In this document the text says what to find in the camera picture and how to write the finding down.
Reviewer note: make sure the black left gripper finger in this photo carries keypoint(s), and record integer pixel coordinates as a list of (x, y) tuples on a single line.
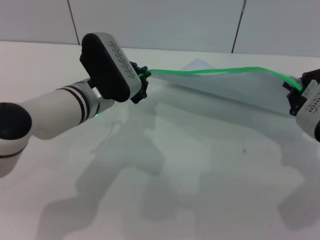
[(142, 91), (143, 72)]

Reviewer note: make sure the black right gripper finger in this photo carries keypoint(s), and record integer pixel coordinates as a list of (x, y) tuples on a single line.
[(295, 100), (311, 75)]

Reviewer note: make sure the clear green-zip document bag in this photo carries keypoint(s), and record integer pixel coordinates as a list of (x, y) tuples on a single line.
[(225, 85)]

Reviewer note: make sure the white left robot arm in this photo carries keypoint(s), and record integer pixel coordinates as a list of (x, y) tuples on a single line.
[(57, 110)]

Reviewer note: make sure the pale blue paper stack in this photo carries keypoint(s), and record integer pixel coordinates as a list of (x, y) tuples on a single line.
[(237, 92)]

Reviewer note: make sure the right wrist camera housing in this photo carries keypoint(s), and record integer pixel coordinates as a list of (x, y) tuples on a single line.
[(310, 110)]

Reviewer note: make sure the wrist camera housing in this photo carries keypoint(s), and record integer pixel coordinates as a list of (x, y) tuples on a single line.
[(105, 67), (310, 110)]

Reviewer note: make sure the left wrist camera housing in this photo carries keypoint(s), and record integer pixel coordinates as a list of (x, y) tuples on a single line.
[(105, 67)]

